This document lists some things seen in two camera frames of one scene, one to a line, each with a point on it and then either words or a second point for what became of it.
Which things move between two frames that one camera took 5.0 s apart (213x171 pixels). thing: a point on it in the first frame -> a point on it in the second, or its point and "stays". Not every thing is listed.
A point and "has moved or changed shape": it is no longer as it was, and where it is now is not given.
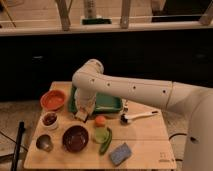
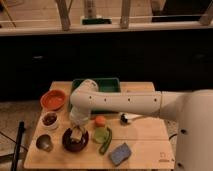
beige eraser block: (81, 114) has moved or changed shape
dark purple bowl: (75, 138) stays
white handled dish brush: (125, 119) stays
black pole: (16, 154) stays
